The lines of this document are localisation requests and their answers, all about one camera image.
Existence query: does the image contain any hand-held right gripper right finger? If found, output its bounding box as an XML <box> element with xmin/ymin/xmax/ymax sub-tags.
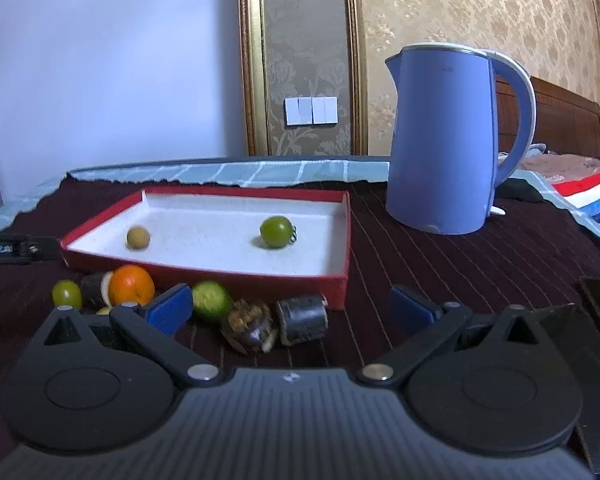
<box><xmin>356</xmin><ymin>284</ymin><xmax>548</xmax><ymax>389</ymax></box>

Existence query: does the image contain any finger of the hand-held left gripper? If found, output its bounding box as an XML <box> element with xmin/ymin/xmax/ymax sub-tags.
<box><xmin>0</xmin><ymin>232</ymin><xmax>64</xmax><ymax>267</ymax></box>

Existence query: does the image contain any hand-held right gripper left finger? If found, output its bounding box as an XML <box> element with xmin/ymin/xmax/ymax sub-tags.
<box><xmin>40</xmin><ymin>282</ymin><xmax>221</xmax><ymax>389</ymax></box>

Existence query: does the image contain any green lime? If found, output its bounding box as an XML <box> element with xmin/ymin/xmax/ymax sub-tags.
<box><xmin>259</xmin><ymin>215</ymin><xmax>297</xmax><ymax>249</ymax></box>
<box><xmin>191</xmin><ymin>280</ymin><xmax>234</xmax><ymax>322</ymax></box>
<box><xmin>51</xmin><ymin>280</ymin><xmax>84</xmax><ymax>311</ymax></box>

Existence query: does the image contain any orange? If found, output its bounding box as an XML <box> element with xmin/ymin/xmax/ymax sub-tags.
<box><xmin>109</xmin><ymin>264</ymin><xmax>156</xmax><ymax>307</ymax></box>

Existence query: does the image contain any short dark sugarcane piece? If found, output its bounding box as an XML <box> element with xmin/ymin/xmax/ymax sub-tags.
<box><xmin>80</xmin><ymin>271</ymin><xmax>115</xmax><ymax>310</ymax></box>

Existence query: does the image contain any dark water chestnut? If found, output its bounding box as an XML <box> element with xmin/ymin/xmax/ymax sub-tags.
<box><xmin>220</xmin><ymin>299</ymin><xmax>279</xmax><ymax>356</ymax></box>

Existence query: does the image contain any red cardboard tray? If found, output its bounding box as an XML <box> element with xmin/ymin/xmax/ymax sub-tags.
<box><xmin>59</xmin><ymin>186</ymin><xmax>352</xmax><ymax>311</ymax></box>

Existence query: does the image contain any long dark sugarcane piece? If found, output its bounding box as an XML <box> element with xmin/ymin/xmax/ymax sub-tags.
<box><xmin>274</xmin><ymin>293</ymin><xmax>329</xmax><ymax>347</ymax></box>

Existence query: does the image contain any tan round longan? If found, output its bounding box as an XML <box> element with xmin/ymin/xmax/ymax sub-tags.
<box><xmin>126</xmin><ymin>225</ymin><xmax>151</xmax><ymax>251</ymax></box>

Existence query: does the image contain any black cloth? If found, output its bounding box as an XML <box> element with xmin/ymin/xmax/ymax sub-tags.
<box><xmin>500</xmin><ymin>178</ymin><xmax>547</xmax><ymax>205</ymax></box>

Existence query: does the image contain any blue electric kettle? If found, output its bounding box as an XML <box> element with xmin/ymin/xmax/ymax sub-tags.
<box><xmin>384</xmin><ymin>42</ymin><xmax>537</xmax><ymax>236</ymax></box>

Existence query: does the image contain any pink floral bedding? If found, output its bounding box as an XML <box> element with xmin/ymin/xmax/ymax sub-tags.
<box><xmin>520</xmin><ymin>152</ymin><xmax>600</xmax><ymax>184</ymax></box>

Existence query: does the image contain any red white blue striped blanket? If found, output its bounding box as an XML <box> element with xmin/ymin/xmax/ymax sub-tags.
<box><xmin>551</xmin><ymin>170</ymin><xmax>600</xmax><ymax>254</ymax></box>

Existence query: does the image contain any brown wooden headboard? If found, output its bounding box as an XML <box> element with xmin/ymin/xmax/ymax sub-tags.
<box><xmin>495</xmin><ymin>76</ymin><xmax>600</xmax><ymax>159</ymax></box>

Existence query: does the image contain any white wall switch panel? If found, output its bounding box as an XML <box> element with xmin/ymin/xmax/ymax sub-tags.
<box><xmin>284</xmin><ymin>95</ymin><xmax>339</xmax><ymax>126</ymax></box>

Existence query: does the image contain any gold wall frame moulding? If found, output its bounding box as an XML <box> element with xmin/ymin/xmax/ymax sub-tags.
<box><xmin>236</xmin><ymin>0</ymin><xmax>370</xmax><ymax>157</ymax></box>

